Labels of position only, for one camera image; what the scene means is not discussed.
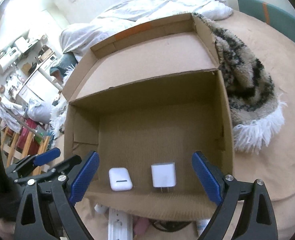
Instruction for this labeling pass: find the white bottle red label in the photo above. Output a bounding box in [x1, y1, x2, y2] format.
[94, 203, 109, 215]

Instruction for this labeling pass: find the white earbuds case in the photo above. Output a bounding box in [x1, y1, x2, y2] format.
[109, 167, 133, 192]

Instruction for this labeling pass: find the white wall charger adapter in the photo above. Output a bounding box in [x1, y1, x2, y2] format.
[151, 162, 177, 192]

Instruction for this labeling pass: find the wooden chair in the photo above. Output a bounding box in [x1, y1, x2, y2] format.
[0, 126, 50, 175]

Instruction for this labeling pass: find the white stuffed bag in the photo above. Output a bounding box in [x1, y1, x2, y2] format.
[27, 99, 53, 124]

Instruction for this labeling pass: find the white power strip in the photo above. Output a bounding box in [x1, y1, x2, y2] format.
[108, 208, 133, 240]

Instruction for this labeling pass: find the white washing machine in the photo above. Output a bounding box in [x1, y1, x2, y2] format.
[15, 53, 62, 105]

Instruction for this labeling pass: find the pink small object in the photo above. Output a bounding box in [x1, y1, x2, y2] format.
[133, 217, 150, 237]

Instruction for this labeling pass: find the shaggy black white rug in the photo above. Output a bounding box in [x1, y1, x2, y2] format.
[192, 12, 286, 154]

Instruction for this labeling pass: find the brown cardboard box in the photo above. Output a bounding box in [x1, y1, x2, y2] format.
[63, 14, 234, 220]

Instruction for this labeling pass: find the teal clothing pile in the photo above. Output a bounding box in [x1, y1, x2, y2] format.
[50, 52, 78, 80]

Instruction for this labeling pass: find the white bed duvet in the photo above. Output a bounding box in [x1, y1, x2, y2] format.
[59, 0, 233, 61]

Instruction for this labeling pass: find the teal cushion orange stripe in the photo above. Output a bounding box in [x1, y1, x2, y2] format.
[237, 0, 295, 43]

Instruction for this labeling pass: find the black cable bundle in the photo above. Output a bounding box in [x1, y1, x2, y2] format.
[148, 218, 196, 233]

